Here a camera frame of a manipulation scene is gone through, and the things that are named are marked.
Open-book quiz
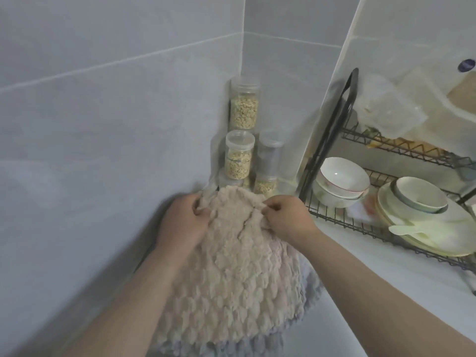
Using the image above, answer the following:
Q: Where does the person's right hand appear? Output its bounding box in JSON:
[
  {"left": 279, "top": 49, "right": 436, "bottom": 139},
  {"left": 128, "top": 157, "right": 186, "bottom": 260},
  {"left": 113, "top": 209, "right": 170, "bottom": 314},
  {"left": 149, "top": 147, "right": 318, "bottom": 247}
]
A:
[{"left": 261, "top": 195, "right": 321, "bottom": 252}]

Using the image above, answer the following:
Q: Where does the person's left hand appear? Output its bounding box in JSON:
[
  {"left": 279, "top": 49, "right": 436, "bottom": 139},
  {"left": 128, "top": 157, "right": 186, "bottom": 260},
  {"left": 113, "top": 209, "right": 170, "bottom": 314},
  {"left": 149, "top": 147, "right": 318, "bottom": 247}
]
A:
[{"left": 154, "top": 192, "right": 213, "bottom": 265}]

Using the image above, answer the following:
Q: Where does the grey fluffy towel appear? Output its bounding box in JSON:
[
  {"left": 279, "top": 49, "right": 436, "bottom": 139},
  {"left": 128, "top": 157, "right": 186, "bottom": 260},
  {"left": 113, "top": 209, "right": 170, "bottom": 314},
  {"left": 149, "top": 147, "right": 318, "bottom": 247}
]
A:
[{"left": 147, "top": 262, "right": 324, "bottom": 357}]

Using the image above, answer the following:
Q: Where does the person's right forearm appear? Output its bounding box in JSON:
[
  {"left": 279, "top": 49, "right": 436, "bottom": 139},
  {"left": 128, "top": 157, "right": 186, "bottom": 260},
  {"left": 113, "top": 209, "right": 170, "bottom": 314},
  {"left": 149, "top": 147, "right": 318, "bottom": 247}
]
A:
[{"left": 296, "top": 228, "right": 476, "bottom": 357}]

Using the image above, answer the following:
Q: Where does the person's left forearm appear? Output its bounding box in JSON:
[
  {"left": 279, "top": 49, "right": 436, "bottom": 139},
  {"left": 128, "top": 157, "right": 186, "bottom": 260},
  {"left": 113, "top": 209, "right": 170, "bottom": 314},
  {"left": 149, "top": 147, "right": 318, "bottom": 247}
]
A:
[{"left": 56, "top": 239, "right": 194, "bottom": 357}]

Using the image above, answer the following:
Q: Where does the clear empty jar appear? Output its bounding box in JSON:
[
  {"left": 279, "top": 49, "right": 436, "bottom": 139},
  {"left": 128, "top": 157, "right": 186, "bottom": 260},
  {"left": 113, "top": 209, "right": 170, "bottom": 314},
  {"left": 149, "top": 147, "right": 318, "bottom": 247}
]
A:
[{"left": 257, "top": 132, "right": 285, "bottom": 176}]

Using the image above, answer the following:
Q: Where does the white bowl red rim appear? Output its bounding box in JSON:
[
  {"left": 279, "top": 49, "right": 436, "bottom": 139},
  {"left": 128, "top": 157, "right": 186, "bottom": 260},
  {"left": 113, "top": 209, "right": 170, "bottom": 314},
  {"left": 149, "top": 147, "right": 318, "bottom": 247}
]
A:
[{"left": 319, "top": 156, "right": 371, "bottom": 194}]

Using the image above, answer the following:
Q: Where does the white red printed mat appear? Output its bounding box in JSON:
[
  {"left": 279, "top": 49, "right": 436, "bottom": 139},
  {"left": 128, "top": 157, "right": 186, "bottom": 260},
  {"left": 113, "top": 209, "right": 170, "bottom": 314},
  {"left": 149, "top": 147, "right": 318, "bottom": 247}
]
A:
[{"left": 348, "top": 195, "right": 380, "bottom": 226}]

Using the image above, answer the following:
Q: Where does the cream plastic spoon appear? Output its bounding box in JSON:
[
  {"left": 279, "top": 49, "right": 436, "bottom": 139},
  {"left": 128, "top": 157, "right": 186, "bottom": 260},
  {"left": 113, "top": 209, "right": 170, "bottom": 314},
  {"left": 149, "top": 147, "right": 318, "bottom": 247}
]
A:
[{"left": 388, "top": 223, "right": 436, "bottom": 239}]

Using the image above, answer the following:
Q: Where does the small cream bowl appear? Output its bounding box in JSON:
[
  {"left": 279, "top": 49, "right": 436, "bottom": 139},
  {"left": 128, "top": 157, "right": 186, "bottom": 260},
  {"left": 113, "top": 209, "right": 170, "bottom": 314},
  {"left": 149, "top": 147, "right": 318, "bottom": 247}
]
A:
[{"left": 394, "top": 177, "right": 449, "bottom": 212}]

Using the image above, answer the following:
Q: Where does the cream bowl green rim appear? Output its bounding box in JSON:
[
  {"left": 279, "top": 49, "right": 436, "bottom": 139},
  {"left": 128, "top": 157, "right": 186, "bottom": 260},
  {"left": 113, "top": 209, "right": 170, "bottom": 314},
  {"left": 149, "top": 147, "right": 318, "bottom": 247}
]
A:
[{"left": 389, "top": 181, "right": 450, "bottom": 216}]

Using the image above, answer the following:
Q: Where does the yellow orange cloth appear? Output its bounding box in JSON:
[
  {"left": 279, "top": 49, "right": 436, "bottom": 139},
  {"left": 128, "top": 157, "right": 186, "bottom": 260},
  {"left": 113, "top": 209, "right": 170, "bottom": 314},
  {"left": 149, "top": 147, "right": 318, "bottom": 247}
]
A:
[{"left": 366, "top": 133, "right": 447, "bottom": 159}]

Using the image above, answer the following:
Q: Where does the pale yellow plate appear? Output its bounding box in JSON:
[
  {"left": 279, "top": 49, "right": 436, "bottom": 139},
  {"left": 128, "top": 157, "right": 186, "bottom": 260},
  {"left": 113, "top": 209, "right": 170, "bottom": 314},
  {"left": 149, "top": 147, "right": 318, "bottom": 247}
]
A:
[{"left": 375, "top": 204, "right": 473, "bottom": 258}]

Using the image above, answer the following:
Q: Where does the cream plate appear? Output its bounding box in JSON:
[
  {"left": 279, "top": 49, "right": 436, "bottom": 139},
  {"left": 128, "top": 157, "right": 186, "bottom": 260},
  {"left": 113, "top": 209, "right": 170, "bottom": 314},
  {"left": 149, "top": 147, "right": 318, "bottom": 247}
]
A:
[{"left": 376, "top": 180, "right": 476, "bottom": 257}]

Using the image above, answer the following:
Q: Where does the black wire dish rack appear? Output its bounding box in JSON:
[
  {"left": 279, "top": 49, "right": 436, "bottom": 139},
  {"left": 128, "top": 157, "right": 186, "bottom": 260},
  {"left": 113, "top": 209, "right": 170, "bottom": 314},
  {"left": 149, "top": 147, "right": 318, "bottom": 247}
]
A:
[{"left": 298, "top": 67, "right": 476, "bottom": 297}]

